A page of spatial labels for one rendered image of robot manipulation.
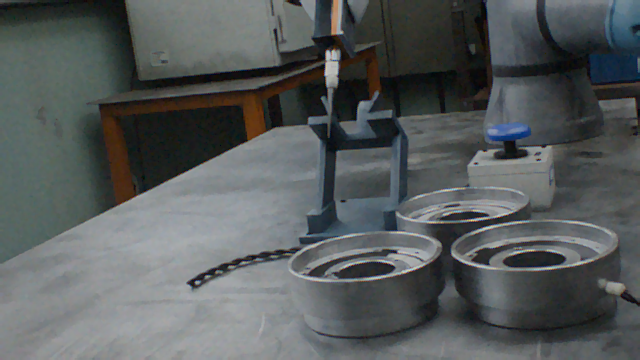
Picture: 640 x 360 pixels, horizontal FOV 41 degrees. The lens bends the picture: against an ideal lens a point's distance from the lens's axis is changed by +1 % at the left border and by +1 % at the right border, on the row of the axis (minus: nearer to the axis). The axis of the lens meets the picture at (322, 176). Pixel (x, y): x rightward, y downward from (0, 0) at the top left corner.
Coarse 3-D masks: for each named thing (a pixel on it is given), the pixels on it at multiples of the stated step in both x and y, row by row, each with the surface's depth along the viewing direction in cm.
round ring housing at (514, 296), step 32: (512, 224) 60; (544, 224) 59; (576, 224) 58; (512, 256) 57; (544, 256) 57; (576, 256) 55; (608, 256) 51; (480, 288) 52; (512, 288) 51; (544, 288) 50; (576, 288) 50; (512, 320) 52; (544, 320) 51; (576, 320) 51
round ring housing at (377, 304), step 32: (320, 256) 61; (384, 256) 60; (416, 256) 59; (320, 288) 53; (352, 288) 52; (384, 288) 52; (416, 288) 53; (320, 320) 55; (352, 320) 53; (384, 320) 53; (416, 320) 54
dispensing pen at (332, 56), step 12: (324, 0) 73; (324, 12) 73; (324, 24) 72; (312, 36) 72; (324, 36) 72; (324, 48) 74; (336, 48) 73; (336, 60) 73; (336, 72) 72; (336, 84) 72
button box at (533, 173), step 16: (480, 160) 80; (496, 160) 79; (512, 160) 78; (528, 160) 77; (544, 160) 76; (480, 176) 78; (496, 176) 77; (512, 176) 77; (528, 176) 76; (544, 176) 76; (528, 192) 77; (544, 192) 76; (544, 208) 76
